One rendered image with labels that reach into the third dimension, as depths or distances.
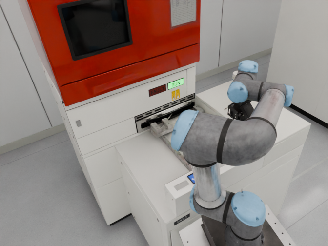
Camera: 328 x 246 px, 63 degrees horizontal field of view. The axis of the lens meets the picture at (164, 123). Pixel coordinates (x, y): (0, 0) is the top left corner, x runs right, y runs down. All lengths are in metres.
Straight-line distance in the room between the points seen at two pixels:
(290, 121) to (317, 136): 1.54
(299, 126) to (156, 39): 0.91
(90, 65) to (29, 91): 1.76
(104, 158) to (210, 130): 1.17
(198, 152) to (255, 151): 0.13
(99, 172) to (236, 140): 1.28
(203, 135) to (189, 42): 0.97
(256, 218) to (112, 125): 0.97
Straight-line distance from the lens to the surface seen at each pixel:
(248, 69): 1.08
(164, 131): 1.65
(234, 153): 0.64
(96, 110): 1.51
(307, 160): 2.90
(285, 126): 1.63
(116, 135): 1.66
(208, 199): 0.96
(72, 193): 2.63
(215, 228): 1.21
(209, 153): 0.66
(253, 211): 1.00
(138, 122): 1.66
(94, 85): 1.38
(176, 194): 1.23
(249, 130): 0.65
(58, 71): 1.31
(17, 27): 2.82
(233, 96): 1.01
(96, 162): 1.73
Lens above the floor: 1.95
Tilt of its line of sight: 39 degrees down
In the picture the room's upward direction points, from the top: 5 degrees counter-clockwise
